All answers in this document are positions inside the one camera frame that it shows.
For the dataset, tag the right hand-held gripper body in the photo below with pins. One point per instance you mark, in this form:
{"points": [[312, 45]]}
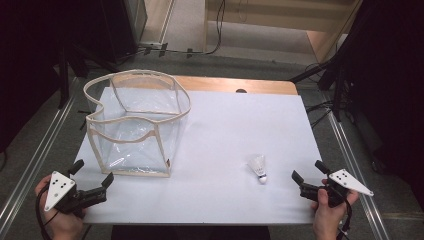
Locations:
{"points": [[346, 181]]}

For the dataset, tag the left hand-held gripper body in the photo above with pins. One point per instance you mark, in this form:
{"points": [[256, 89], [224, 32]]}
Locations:
{"points": [[59, 190]]}

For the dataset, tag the person's left hand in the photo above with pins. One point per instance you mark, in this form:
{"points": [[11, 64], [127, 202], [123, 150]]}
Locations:
{"points": [[63, 225]]}

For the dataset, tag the person's right hand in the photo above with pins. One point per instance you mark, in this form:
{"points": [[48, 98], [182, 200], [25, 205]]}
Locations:
{"points": [[328, 218]]}

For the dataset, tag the transparent bag with beige trim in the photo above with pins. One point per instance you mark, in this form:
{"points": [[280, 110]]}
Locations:
{"points": [[133, 151]]}

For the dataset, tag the white shuttlecock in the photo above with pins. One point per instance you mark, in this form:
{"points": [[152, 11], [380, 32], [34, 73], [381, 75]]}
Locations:
{"points": [[259, 165]]}

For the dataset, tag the black metal stand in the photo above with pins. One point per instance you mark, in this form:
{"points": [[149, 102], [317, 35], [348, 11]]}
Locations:
{"points": [[63, 80], [337, 86]]}

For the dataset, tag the white table sheet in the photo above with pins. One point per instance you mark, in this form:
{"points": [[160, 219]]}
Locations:
{"points": [[220, 133]]}

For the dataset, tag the dark cabinet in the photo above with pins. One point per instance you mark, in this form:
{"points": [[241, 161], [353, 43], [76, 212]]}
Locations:
{"points": [[110, 26]]}

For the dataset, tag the metal floor rail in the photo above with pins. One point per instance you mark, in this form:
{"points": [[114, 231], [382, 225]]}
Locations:
{"points": [[353, 166], [36, 156]]}

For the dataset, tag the light wooden frame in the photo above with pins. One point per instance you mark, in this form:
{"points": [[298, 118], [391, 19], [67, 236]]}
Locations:
{"points": [[286, 13]]}

